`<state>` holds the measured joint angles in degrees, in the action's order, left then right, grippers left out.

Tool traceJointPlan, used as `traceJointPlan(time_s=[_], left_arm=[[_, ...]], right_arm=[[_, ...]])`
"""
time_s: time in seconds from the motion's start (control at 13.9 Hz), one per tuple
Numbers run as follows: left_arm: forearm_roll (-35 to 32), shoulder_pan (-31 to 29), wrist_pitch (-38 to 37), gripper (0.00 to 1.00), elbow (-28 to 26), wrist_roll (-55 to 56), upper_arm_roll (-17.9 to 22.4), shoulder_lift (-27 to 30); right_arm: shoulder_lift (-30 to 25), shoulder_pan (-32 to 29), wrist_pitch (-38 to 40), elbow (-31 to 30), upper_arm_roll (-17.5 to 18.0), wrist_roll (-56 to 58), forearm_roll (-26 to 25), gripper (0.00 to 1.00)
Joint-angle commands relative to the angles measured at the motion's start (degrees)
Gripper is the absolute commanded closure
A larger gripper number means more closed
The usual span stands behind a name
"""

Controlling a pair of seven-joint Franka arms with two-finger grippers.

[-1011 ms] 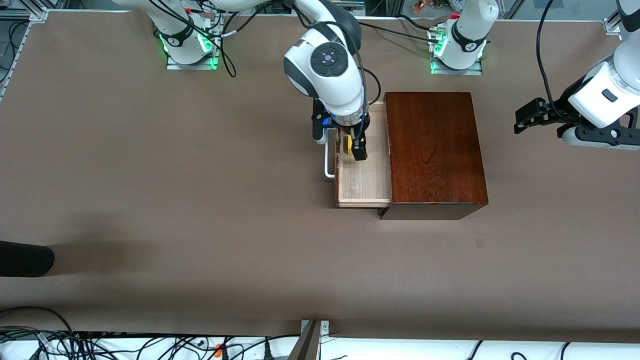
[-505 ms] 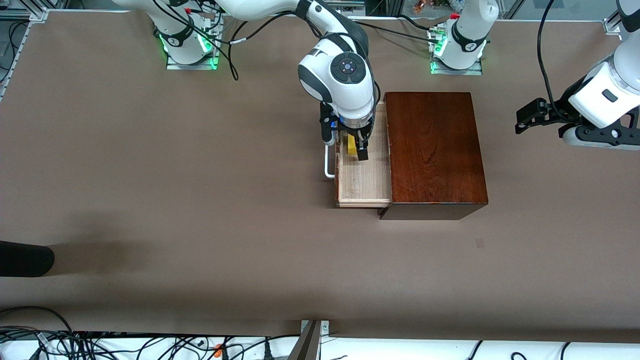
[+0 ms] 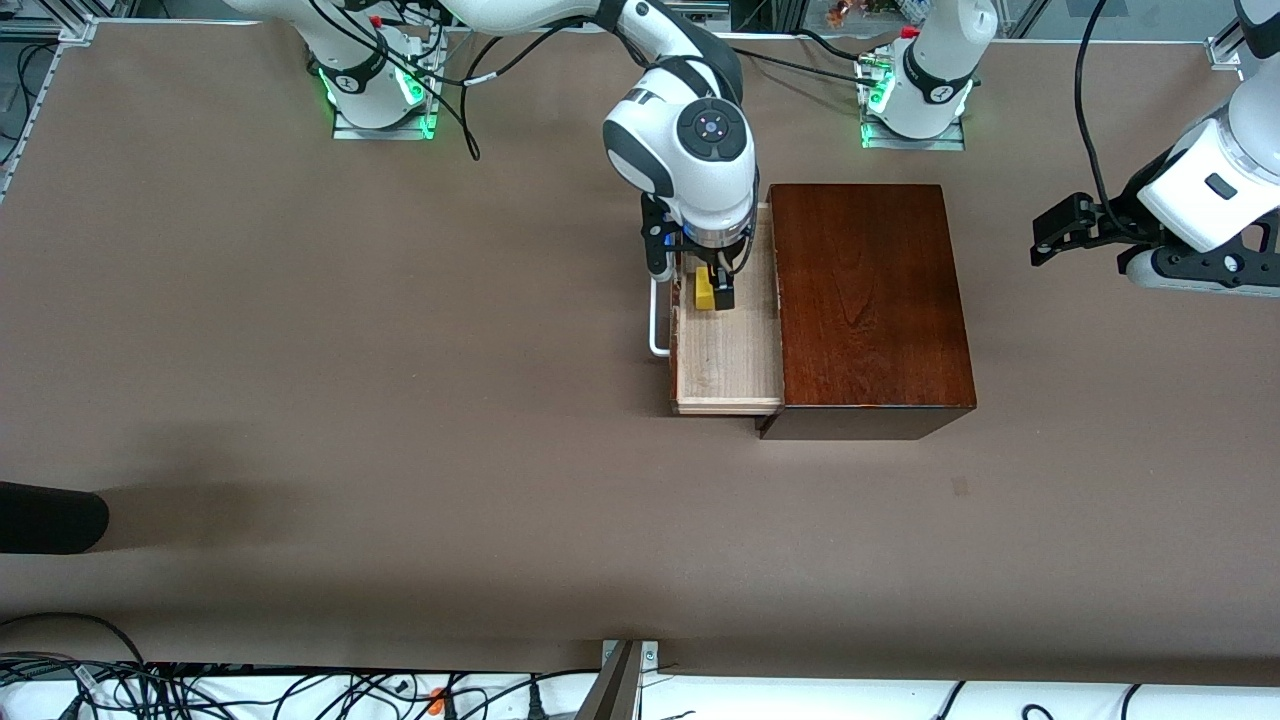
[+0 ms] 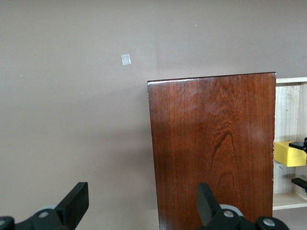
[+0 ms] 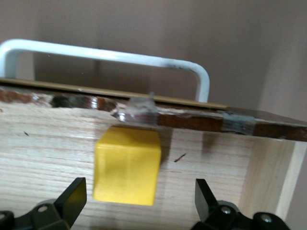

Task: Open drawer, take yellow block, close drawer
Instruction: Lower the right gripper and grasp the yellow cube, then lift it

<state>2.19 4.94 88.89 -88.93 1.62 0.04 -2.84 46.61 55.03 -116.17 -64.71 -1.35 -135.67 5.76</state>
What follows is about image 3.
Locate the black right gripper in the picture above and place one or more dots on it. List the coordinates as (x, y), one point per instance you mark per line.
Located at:
(714, 267)

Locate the black rounded cylinder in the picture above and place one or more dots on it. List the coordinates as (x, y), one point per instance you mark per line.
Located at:
(50, 520)

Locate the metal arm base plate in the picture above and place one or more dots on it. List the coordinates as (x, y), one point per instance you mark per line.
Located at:
(385, 132)
(910, 143)

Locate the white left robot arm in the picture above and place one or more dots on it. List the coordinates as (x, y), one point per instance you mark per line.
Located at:
(940, 60)

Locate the aluminium frame rail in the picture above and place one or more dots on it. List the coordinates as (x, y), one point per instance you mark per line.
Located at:
(75, 30)
(1222, 50)

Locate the yellow block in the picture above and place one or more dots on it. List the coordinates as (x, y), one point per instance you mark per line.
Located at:
(704, 292)

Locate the aluminium camera mount post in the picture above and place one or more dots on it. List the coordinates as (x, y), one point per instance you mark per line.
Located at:
(615, 690)

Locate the orange connector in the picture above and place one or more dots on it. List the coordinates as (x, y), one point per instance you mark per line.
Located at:
(437, 700)

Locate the dark brown wooden cabinet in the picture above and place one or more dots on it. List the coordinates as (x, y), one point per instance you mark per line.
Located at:
(870, 300)

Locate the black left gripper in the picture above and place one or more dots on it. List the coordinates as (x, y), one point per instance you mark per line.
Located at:
(1118, 215)

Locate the copper coloured object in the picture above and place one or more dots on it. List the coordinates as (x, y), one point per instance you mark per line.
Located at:
(838, 12)

